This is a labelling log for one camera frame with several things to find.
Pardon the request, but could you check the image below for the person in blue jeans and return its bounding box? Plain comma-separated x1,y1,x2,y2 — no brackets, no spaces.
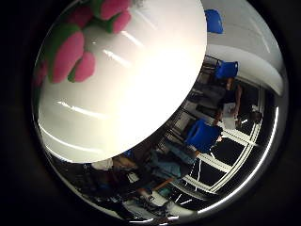
145,139,200,182

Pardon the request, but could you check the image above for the blue plastic chair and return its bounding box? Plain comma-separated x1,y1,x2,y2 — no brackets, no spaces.
204,8,225,35
183,118,223,153
214,60,240,80

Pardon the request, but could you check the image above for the standing person holding paper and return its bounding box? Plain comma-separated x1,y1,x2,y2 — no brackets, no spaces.
213,76,244,130

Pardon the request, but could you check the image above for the green and pink plush toy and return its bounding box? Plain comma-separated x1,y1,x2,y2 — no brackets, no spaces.
31,0,134,87

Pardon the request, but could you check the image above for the white window frame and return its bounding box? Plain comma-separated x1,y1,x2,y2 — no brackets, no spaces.
175,84,280,202

